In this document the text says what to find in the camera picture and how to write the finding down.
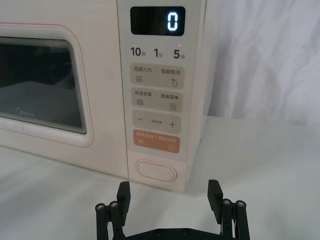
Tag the white curtain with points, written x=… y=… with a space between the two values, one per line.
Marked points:
x=262 y=62

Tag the oven control panel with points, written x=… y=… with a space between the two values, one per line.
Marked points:
x=157 y=82

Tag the cream microwave oven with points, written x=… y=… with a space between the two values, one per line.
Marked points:
x=105 y=100

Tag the white table cloth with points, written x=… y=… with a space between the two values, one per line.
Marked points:
x=275 y=162

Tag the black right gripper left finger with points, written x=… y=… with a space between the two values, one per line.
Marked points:
x=123 y=200

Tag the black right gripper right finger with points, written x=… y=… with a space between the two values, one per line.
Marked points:
x=215 y=200

